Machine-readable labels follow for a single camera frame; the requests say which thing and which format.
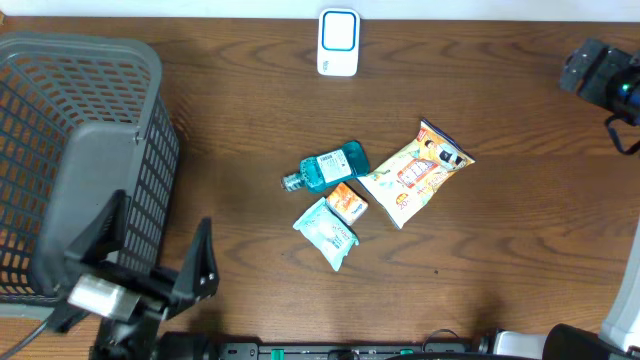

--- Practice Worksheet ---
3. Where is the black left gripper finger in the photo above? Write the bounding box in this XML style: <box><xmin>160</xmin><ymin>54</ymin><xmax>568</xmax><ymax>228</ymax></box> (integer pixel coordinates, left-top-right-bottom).
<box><xmin>64</xmin><ymin>190</ymin><xmax>127</xmax><ymax>263</ymax></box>
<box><xmin>172</xmin><ymin>218</ymin><xmax>219</xmax><ymax>313</ymax></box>

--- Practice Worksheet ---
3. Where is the light blue candy packet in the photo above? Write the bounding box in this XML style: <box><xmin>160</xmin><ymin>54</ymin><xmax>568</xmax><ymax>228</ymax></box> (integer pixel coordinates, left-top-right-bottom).
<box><xmin>293</xmin><ymin>197</ymin><xmax>359</xmax><ymax>272</ymax></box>

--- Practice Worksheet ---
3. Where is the orange small box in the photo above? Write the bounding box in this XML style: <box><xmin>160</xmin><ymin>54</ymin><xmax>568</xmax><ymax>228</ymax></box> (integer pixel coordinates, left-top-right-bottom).
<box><xmin>326</xmin><ymin>183</ymin><xmax>368</xmax><ymax>226</ymax></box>

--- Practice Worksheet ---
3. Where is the teal mouthwash bottle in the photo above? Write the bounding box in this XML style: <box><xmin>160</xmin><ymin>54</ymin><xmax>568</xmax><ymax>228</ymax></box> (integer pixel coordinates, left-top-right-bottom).
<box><xmin>281</xmin><ymin>141</ymin><xmax>370</xmax><ymax>193</ymax></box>

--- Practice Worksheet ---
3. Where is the yellow snack chips bag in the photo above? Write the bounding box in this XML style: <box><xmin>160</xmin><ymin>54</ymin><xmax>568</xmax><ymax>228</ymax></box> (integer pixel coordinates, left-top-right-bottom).
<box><xmin>358</xmin><ymin>118</ymin><xmax>475</xmax><ymax>228</ymax></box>

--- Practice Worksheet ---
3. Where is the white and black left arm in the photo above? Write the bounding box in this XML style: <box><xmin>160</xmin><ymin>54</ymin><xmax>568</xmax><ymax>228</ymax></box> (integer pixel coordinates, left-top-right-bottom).
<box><xmin>50</xmin><ymin>190</ymin><xmax>219</xmax><ymax>359</ymax></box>

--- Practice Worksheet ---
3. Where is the white barcode scanner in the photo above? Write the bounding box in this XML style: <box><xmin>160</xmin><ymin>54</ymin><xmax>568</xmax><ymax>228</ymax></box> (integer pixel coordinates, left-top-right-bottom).
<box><xmin>317</xmin><ymin>8</ymin><xmax>361</xmax><ymax>77</ymax></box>

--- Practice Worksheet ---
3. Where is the grey plastic mesh basket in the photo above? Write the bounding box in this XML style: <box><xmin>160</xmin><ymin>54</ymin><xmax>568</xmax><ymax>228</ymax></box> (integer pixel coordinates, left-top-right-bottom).
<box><xmin>1</xmin><ymin>33</ymin><xmax>179</xmax><ymax>319</ymax></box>

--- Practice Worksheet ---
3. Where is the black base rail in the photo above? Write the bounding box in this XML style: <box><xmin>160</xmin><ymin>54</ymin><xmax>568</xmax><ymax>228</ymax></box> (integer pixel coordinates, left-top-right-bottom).
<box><xmin>89</xmin><ymin>332</ymin><xmax>481</xmax><ymax>360</ymax></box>

